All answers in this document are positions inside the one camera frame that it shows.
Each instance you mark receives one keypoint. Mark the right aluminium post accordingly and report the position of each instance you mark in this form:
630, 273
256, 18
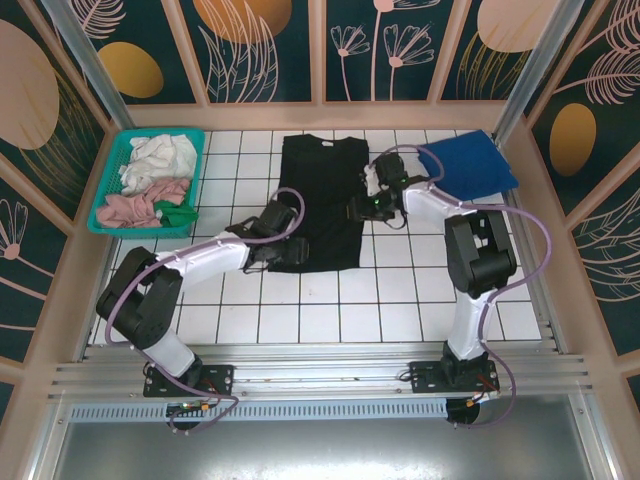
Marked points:
532, 75

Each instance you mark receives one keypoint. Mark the aluminium post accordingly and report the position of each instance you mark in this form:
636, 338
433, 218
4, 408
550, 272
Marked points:
95, 75
532, 75

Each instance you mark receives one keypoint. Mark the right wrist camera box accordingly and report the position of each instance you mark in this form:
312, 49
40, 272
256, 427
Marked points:
372, 182

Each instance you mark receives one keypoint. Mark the white t-shirt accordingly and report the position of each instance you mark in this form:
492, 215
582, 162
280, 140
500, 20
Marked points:
160, 160

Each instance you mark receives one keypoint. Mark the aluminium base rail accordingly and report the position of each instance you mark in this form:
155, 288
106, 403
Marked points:
325, 370

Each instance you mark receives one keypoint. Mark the green t-shirt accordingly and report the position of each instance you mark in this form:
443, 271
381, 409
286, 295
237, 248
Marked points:
177, 215

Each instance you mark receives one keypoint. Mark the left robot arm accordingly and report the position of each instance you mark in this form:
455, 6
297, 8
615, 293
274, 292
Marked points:
210, 257

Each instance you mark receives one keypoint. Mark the black t-shirt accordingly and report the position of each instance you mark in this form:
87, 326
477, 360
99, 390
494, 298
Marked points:
325, 200

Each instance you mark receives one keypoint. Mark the pink t-shirt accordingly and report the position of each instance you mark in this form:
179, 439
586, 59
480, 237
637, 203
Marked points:
130, 207

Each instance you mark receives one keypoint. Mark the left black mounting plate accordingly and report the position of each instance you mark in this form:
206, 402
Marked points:
220, 375

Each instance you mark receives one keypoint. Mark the grey metal sheet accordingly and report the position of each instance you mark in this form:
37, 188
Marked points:
325, 450

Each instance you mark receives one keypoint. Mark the folded blue t-shirt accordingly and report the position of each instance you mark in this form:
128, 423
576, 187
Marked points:
470, 165

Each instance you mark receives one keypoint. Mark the teal plastic basket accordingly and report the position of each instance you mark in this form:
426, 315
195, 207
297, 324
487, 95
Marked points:
112, 160

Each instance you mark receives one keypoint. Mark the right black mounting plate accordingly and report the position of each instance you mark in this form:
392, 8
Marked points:
425, 375

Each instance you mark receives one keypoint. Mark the small green circuit board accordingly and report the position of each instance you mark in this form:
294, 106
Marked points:
190, 406

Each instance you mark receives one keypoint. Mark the left aluminium post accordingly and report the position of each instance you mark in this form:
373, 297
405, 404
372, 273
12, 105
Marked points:
95, 75

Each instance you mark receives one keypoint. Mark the black mounting plate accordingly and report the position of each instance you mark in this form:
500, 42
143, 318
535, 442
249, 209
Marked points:
220, 375
425, 375

